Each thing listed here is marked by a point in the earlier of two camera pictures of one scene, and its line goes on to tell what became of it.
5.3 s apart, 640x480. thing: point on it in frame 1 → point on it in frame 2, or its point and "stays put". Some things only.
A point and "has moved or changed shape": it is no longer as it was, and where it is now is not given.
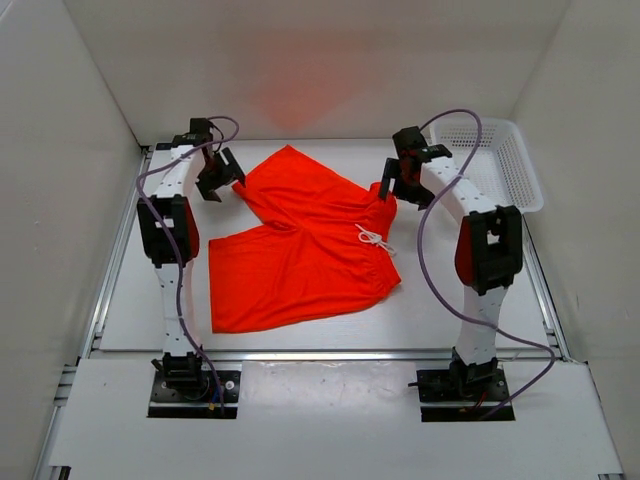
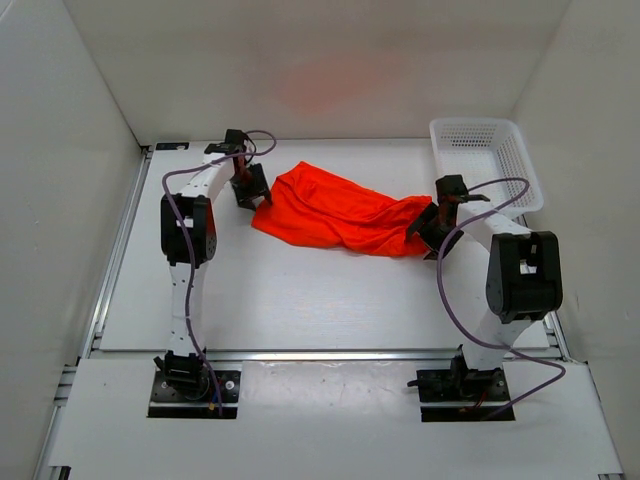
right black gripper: (423, 197) → (422, 226)
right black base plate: (463, 384) stays put
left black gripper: (229, 171) → (245, 198)
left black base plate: (229, 387) stays put
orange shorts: (333, 244) has moved or changed shape
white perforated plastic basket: (501, 165) stays put
